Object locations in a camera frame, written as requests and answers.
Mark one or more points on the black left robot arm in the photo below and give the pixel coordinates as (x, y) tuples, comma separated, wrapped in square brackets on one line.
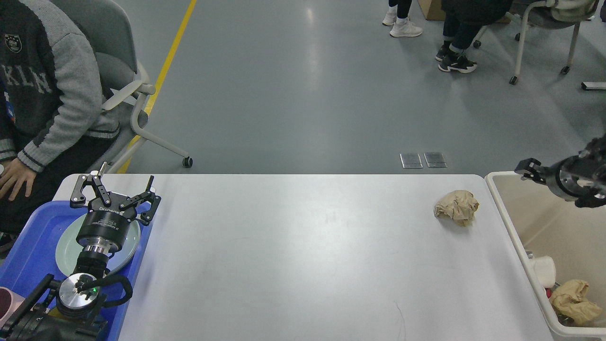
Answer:
[(69, 309)]

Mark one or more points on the cardboard box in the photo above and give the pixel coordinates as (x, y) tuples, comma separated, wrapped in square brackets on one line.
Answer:
[(432, 10)]

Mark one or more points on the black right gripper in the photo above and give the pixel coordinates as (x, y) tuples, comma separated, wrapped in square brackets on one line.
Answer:
[(558, 178)]

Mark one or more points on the white office chair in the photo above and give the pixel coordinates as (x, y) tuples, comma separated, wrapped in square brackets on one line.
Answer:
[(549, 14)]

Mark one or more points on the white paper cup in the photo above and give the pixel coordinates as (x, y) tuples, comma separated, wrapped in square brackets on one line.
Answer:
[(544, 269)]

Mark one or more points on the floor outlet plate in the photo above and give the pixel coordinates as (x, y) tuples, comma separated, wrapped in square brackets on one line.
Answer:
[(435, 160), (411, 161)]

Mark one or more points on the left floor outlet plate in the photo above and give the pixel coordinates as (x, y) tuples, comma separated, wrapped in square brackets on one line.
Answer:
[(411, 161)]

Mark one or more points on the person at left edge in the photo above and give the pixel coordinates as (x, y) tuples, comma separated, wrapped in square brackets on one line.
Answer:
[(51, 105)]

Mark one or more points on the seated person's hand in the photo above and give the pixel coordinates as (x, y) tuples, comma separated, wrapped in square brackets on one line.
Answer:
[(15, 176)]

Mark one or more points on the brown paper ball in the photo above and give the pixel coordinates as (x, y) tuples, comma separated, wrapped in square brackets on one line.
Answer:
[(458, 205), (570, 299)]

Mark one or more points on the person in black sneakers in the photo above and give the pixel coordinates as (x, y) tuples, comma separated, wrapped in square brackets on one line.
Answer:
[(463, 21)]

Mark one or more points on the pink mug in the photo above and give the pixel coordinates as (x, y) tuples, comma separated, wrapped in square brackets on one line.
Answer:
[(9, 303)]

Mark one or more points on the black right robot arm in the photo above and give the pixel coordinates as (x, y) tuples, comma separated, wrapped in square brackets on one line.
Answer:
[(580, 178)]

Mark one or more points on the right floor outlet plate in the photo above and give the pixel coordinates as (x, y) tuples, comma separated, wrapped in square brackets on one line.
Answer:
[(435, 160)]

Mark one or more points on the beige plastic bin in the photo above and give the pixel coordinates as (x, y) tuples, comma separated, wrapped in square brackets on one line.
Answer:
[(537, 221)]

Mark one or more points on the green plate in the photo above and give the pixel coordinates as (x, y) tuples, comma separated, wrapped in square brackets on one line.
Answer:
[(68, 249)]

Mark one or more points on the grey office chair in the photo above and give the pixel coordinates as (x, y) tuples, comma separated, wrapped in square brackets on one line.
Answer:
[(108, 30)]

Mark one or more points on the person in black pants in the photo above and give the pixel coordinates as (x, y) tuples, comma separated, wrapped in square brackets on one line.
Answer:
[(397, 17)]

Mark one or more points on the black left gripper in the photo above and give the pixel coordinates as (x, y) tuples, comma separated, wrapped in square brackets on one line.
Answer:
[(106, 225)]

